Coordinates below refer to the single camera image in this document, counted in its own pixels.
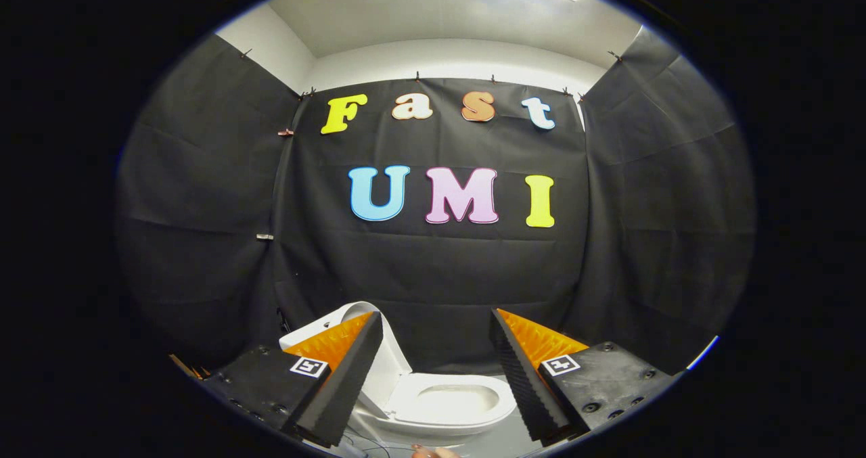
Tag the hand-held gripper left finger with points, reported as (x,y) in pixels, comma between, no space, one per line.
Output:
(348,383)

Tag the white toilet seat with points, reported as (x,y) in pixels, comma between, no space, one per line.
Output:
(502,404)

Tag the white toilet lid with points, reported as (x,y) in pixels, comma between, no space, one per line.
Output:
(391,370)

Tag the white toilet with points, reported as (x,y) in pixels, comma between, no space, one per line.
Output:
(308,331)

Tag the black backdrop cloth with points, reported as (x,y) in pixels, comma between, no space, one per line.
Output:
(433,268)

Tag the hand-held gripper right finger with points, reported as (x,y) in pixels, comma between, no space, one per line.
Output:
(524,377)

